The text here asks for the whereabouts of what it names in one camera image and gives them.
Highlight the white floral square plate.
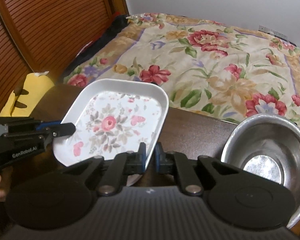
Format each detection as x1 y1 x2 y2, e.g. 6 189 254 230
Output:
53 79 169 166

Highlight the small steel bowl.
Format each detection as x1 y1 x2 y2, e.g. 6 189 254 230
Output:
221 114 300 229

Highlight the brown louvered wardrobe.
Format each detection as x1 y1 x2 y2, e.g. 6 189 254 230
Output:
0 0 128 111

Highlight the floral bed quilt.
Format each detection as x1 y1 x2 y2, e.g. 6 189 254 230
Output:
62 13 300 127

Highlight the navy bed sheet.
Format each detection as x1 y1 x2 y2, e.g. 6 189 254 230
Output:
59 12 128 82

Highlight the white wall socket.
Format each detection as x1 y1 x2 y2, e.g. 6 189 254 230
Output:
258 25 288 41

